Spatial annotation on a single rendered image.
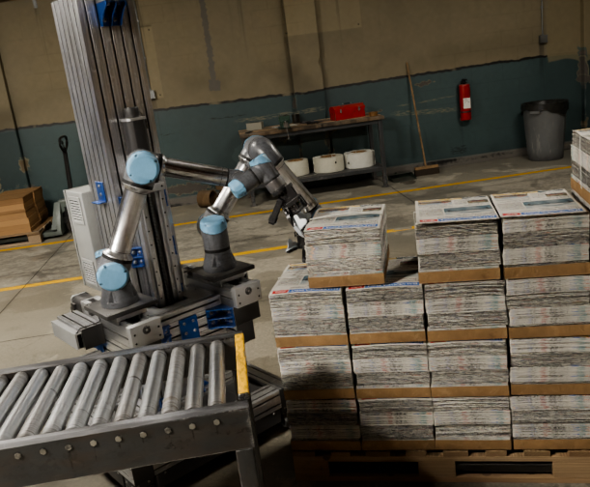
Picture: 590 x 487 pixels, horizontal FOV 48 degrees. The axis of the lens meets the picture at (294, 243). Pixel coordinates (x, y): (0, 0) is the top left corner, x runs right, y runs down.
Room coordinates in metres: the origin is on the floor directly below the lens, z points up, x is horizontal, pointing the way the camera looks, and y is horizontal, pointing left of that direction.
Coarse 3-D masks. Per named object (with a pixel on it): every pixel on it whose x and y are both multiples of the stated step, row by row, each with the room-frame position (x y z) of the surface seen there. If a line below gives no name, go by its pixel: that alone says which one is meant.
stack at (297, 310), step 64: (320, 320) 2.35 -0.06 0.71; (384, 320) 2.30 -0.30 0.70; (448, 320) 2.25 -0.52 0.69; (512, 320) 2.20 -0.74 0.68; (576, 320) 2.16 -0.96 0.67; (320, 384) 2.36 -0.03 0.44; (384, 384) 2.31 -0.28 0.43; (448, 384) 2.26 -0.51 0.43; (512, 384) 2.21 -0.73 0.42; (512, 448) 2.39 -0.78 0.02
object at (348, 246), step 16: (320, 224) 2.43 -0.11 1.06; (336, 224) 2.40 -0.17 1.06; (352, 224) 2.38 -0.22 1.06; (368, 224) 2.35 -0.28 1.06; (320, 240) 2.36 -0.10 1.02; (336, 240) 2.35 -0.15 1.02; (352, 240) 2.34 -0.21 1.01; (368, 240) 2.32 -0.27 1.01; (320, 256) 2.37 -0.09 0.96; (336, 256) 2.36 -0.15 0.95; (352, 256) 2.34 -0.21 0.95; (368, 256) 2.33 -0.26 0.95; (320, 272) 2.37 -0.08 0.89; (336, 272) 2.35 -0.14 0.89; (352, 272) 2.34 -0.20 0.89; (368, 272) 2.33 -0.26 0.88
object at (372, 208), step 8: (328, 208) 2.70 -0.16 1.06; (336, 208) 2.68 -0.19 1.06; (344, 208) 2.66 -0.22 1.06; (352, 208) 2.64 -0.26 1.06; (360, 208) 2.63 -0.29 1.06; (368, 208) 2.61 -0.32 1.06; (376, 208) 2.60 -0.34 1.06; (384, 208) 2.62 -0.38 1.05; (384, 216) 2.58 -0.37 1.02; (384, 240) 2.56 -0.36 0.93; (384, 248) 2.53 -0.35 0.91
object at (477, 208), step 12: (420, 204) 2.54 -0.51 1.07; (432, 204) 2.51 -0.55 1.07; (444, 204) 2.49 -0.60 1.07; (456, 204) 2.46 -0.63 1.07; (468, 204) 2.44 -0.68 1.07; (480, 204) 2.41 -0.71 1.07; (420, 216) 2.33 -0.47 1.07; (432, 216) 2.32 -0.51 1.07; (444, 216) 2.29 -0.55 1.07; (456, 216) 2.28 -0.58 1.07; (468, 216) 2.25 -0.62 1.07; (480, 216) 2.23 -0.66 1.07; (492, 216) 2.22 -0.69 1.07
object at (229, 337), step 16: (208, 336) 2.12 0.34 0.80; (224, 336) 2.10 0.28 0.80; (112, 352) 2.09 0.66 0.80; (128, 352) 2.07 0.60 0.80; (144, 352) 2.06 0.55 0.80; (208, 352) 2.08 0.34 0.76; (16, 368) 2.06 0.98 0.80; (32, 368) 2.04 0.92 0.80; (48, 368) 2.04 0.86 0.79; (128, 368) 2.06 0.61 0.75; (208, 368) 2.08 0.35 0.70; (144, 384) 2.06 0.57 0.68
